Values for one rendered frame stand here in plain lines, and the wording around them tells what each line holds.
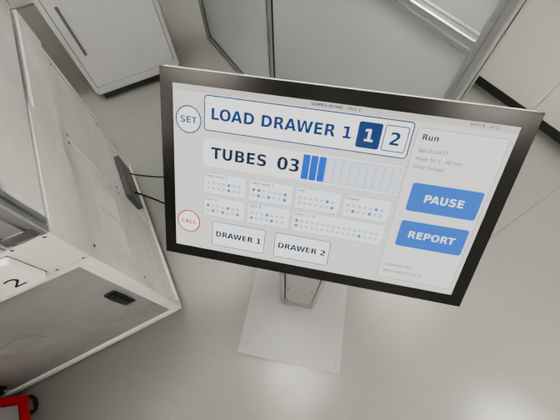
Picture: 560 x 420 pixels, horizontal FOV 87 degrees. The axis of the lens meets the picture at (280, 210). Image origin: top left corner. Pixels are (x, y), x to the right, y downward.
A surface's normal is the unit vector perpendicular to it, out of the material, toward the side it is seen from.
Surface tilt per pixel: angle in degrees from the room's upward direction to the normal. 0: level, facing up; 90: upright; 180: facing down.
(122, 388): 0
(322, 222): 50
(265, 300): 5
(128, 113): 0
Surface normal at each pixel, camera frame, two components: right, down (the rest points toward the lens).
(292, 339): -0.03, -0.42
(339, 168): -0.16, 0.37
